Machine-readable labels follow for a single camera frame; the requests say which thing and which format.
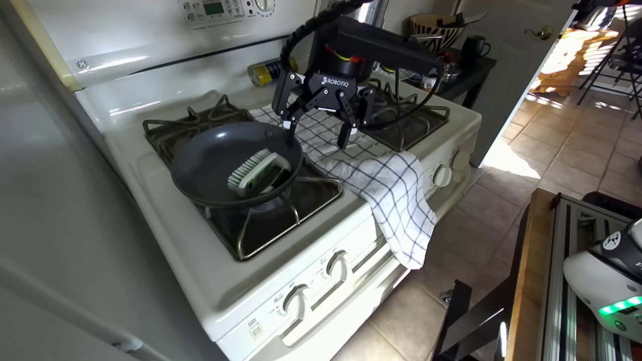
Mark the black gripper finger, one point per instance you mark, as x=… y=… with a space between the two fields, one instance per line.
x=349 y=124
x=286 y=120

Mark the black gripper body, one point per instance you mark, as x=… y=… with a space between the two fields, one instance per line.
x=320 y=91

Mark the gray frying pan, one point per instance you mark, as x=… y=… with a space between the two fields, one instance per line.
x=203 y=162

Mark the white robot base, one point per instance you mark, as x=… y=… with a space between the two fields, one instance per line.
x=607 y=281

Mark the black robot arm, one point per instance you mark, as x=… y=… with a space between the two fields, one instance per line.
x=327 y=61

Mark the white gas stove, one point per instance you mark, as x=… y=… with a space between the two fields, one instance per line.
x=120 y=62

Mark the yellow spray can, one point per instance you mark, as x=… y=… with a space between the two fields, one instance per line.
x=264 y=72

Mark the green white sponge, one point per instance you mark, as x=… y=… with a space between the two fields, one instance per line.
x=258 y=172

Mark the white blue checkered towel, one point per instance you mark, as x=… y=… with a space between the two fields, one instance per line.
x=387 y=180

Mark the woven basket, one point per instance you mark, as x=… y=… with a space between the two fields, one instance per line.
x=436 y=33

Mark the dark side table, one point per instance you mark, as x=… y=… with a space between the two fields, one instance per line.
x=450 y=76

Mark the black mug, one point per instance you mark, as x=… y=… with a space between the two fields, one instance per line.
x=473 y=49

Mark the wooden aluminium robot cart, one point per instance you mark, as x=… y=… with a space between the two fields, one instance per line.
x=571 y=290

